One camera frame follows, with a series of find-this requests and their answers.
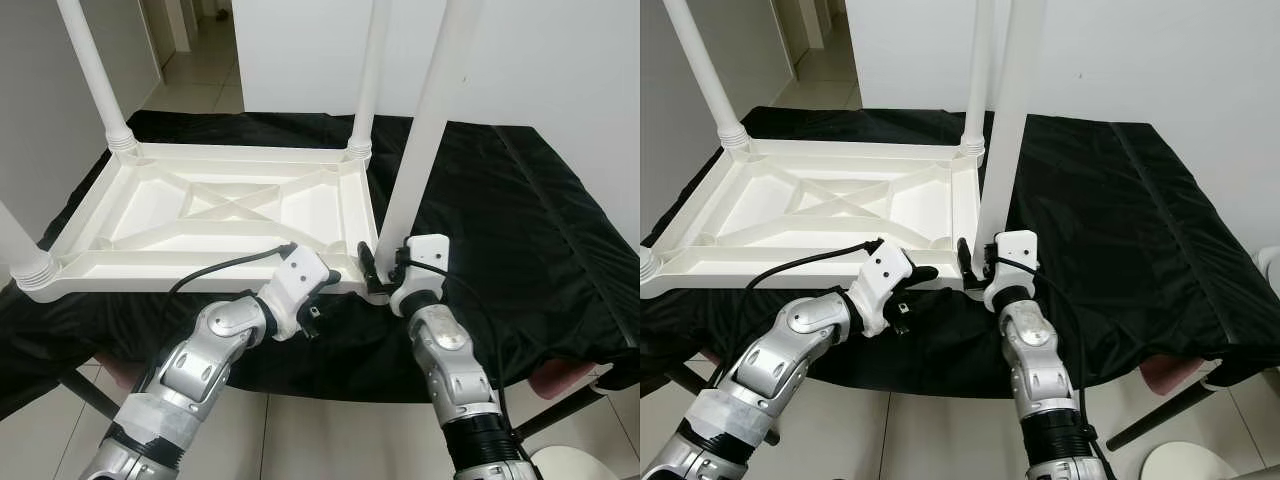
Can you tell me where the white plastic table top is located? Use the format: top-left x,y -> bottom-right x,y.
640,138 -> 991,298
15,142 -> 386,296

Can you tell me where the black cloth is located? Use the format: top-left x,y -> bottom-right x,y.
0,108 -> 641,411
640,105 -> 1280,401

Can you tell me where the pink folding table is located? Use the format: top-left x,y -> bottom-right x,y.
700,345 -> 1216,396
95,350 -> 601,401

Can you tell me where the white round stand base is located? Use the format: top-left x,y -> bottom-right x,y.
525,445 -> 606,480
1140,442 -> 1241,480

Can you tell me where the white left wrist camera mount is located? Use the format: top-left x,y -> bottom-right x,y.
850,240 -> 916,338
258,245 -> 336,341

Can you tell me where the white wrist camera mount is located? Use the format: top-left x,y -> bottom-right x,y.
258,245 -> 336,341
388,233 -> 451,316
850,240 -> 916,338
982,230 -> 1041,311

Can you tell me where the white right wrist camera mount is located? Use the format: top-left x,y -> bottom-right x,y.
982,230 -> 1041,311
388,233 -> 451,316

